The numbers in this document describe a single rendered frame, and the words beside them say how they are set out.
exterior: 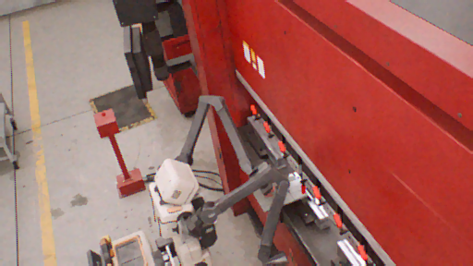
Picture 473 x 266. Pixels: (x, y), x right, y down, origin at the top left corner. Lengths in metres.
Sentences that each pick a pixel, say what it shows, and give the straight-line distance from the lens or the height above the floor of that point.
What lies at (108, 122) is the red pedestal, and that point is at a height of 0.80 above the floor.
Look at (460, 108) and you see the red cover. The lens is 1.25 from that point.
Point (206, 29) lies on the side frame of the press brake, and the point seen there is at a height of 1.67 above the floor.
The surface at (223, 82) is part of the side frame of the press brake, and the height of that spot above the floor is 1.27.
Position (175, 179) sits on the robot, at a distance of 2.33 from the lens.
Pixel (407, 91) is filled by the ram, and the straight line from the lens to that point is 1.51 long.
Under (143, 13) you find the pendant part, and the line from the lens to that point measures 3.01.
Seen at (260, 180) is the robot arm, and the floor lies 1.37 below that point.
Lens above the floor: 2.92
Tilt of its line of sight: 37 degrees down
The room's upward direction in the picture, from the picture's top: 10 degrees counter-clockwise
